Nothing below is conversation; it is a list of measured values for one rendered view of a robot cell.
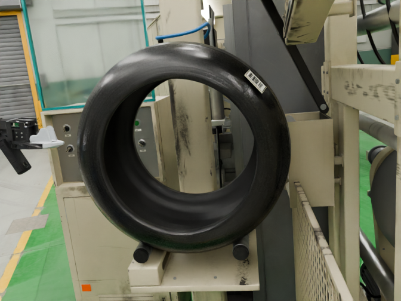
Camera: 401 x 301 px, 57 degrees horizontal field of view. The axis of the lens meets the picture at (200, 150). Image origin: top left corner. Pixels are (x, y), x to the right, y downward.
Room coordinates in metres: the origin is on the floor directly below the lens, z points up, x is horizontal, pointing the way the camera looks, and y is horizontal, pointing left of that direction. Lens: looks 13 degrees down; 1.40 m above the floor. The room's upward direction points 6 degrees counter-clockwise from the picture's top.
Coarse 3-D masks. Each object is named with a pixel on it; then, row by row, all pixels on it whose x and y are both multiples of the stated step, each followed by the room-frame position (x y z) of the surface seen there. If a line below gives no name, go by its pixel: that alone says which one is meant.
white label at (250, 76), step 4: (248, 72) 0.91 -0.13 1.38; (248, 76) 0.89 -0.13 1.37; (252, 76) 0.90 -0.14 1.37; (256, 76) 0.92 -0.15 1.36; (252, 80) 0.89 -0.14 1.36; (256, 80) 0.90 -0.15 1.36; (256, 84) 0.89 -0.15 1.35; (260, 84) 0.90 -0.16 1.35; (260, 88) 0.89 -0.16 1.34; (264, 88) 0.90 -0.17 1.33
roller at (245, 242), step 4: (244, 236) 0.98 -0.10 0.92; (248, 236) 1.01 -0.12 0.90; (240, 240) 0.95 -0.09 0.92; (244, 240) 0.96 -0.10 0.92; (248, 240) 0.98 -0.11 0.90; (236, 244) 0.93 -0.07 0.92; (240, 244) 0.93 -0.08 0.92; (244, 244) 0.93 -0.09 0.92; (248, 244) 0.96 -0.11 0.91; (236, 248) 0.92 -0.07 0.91; (240, 248) 0.92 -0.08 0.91; (244, 248) 0.92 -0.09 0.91; (248, 248) 0.93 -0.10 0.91; (236, 252) 0.92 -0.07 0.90; (240, 252) 0.92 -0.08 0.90; (244, 252) 0.92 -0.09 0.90; (248, 252) 0.92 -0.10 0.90; (236, 256) 0.92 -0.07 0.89; (240, 256) 0.92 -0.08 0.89; (244, 256) 0.92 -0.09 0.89
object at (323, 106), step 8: (264, 0) 1.21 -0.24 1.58; (272, 0) 1.21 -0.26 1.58; (272, 8) 1.20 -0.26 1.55; (272, 16) 1.20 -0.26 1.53; (280, 16) 1.20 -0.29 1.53; (280, 24) 1.20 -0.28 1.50; (280, 32) 1.20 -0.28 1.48; (288, 48) 1.20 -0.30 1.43; (296, 48) 1.19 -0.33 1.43; (296, 56) 1.19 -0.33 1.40; (296, 64) 1.19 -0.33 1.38; (304, 64) 1.19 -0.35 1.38; (304, 72) 1.19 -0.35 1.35; (304, 80) 1.19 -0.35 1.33; (312, 80) 1.19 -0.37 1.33; (312, 88) 1.19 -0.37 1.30; (312, 96) 1.19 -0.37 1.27; (320, 96) 1.18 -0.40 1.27; (320, 104) 1.18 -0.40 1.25
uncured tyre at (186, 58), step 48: (192, 48) 0.93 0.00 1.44; (96, 96) 0.95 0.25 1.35; (144, 96) 1.21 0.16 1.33; (240, 96) 0.89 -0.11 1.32; (96, 144) 0.94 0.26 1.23; (288, 144) 0.91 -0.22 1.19; (96, 192) 0.95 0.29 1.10; (144, 192) 1.20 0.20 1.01; (240, 192) 1.16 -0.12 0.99; (144, 240) 0.93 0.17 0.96; (192, 240) 0.91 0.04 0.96
